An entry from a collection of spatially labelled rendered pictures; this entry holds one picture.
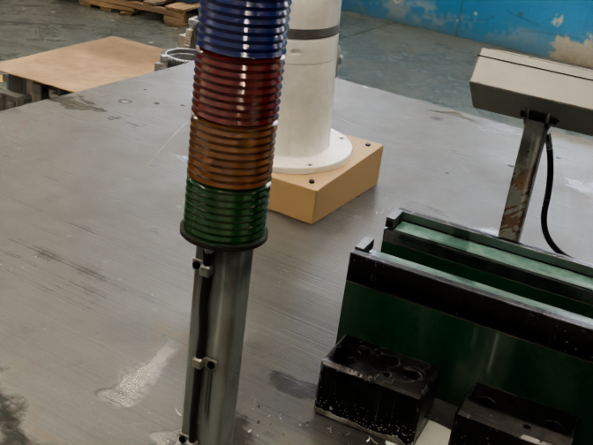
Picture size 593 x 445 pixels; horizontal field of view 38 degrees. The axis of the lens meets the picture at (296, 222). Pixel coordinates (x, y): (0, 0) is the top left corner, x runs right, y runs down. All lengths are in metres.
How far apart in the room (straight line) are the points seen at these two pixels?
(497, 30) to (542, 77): 5.60
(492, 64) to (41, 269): 0.58
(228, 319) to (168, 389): 0.22
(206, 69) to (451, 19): 6.23
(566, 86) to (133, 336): 0.56
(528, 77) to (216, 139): 0.56
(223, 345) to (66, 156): 0.76
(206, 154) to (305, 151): 0.69
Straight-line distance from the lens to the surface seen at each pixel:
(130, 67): 3.53
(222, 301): 0.64
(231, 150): 0.57
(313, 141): 1.26
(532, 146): 1.09
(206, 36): 0.56
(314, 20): 1.20
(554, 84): 1.06
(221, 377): 0.67
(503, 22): 6.64
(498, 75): 1.06
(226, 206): 0.59
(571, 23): 6.51
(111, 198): 1.23
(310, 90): 1.22
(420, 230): 0.95
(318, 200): 1.20
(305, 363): 0.91
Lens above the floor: 1.30
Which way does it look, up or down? 25 degrees down
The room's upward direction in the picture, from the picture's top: 7 degrees clockwise
